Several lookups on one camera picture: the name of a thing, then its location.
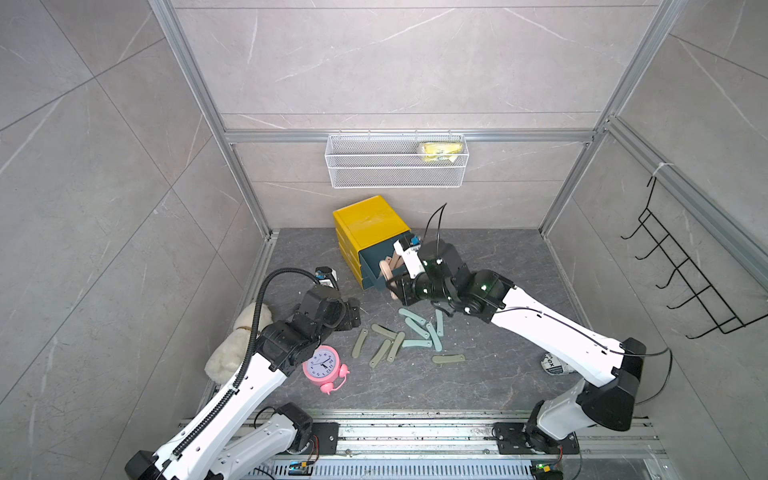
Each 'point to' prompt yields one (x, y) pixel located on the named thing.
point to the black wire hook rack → (693, 303)
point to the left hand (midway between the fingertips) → (347, 300)
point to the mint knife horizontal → (421, 343)
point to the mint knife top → (412, 315)
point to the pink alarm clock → (324, 368)
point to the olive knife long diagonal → (399, 339)
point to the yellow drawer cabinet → (362, 224)
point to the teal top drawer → (370, 259)
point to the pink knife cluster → (386, 270)
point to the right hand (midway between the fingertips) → (391, 282)
